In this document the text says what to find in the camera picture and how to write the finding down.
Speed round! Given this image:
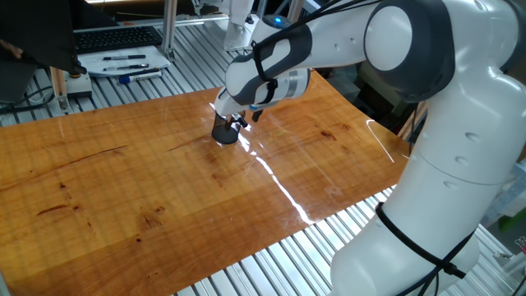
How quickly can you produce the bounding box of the black computer keyboard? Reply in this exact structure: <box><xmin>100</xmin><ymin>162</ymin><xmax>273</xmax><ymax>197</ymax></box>
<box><xmin>73</xmin><ymin>25</ymin><xmax>164</xmax><ymax>55</ymax></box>

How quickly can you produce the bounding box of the black cloth jacket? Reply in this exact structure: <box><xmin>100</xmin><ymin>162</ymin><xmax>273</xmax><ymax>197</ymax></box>
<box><xmin>0</xmin><ymin>0</ymin><xmax>88</xmax><ymax>76</ymax></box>

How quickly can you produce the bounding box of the green plastic object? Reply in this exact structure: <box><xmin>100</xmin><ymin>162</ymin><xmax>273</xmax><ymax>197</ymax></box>
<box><xmin>498</xmin><ymin>206</ymin><xmax>526</xmax><ymax>232</ymax></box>

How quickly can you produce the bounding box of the long wooden stick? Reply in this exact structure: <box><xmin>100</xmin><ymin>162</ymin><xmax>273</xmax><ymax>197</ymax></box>
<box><xmin>398</xmin><ymin>102</ymin><xmax>428</xmax><ymax>141</ymax></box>

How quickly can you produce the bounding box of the white paper sheet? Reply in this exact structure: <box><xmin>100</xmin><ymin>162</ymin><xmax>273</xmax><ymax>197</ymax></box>
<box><xmin>76</xmin><ymin>44</ymin><xmax>172</xmax><ymax>78</ymax></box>

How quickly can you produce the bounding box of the white marker blue cap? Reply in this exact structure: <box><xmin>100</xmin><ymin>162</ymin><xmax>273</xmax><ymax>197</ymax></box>
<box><xmin>118</xmin><ymin>72</ymin><xmax>164</xmax><ymax>86</ymax></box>

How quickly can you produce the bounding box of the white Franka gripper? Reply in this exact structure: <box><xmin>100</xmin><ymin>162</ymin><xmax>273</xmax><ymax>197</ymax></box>
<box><xmin>213</xmin><ymin>86</ymin><xmax>264</xmax><ymax>130</ymax></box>

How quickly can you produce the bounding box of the thin black pen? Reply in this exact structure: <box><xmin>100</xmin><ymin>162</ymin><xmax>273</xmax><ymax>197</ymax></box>
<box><xmin>102</xmin><ymin>62</ymin><xmax>150</xmax><ymax>72</ymax></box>
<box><xmin>102</xmin><ymin>53</ymin><xmax>147</xmax><ymax>62</ymax></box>

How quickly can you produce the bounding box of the black floor cable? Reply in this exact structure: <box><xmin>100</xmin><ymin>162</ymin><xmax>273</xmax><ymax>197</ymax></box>
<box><xmin>0</xmin><ymin>85</ymin><xmax>55</xmax><ymax>115</ymax></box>

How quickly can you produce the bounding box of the dark grey box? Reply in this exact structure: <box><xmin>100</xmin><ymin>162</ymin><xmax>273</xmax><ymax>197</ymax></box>
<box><xmin>0</xmin><ymin>61</ymin><xmax>39</xmax><ymax>104</ymax></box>

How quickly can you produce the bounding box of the glossy wood-grain mat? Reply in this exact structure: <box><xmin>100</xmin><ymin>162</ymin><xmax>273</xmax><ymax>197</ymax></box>
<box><xmin>0</xmin><ymin>68</ymin><xmax>412</xmax><ymax>296</ymax></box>

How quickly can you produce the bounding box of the aluminium frame post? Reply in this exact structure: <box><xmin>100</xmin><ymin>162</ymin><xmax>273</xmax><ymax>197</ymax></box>
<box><xmin>161</xmin><ymin>0</ymin><xmax>179</xmax><ymax>62</ymax></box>

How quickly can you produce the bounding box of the aluminium frame rail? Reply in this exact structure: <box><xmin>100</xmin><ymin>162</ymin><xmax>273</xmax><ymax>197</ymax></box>
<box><xmin>73</xmin><ymin>14</ymin><xmax>230</xmax><ymax>33</ymax></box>

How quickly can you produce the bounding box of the black mesh pen holder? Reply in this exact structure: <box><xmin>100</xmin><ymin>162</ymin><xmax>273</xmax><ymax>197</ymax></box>
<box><xmin>211</xmin><ymin>113</ymin><xmax>244</xmax><ymax>146</ymax></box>

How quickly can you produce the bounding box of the white emergency stop box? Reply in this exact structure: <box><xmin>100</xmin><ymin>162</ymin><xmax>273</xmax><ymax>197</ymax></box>
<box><xmin>64</xmin><ymin>70</ymin><xmax>93</xmax><ymax>99</ymax></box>

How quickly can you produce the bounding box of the person's bare hand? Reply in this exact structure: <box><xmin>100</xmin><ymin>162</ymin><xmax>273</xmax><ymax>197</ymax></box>
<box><xmin>0</xmin><ymin>39</ymin><xmax>24</xmax><ymax>59</ymax></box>

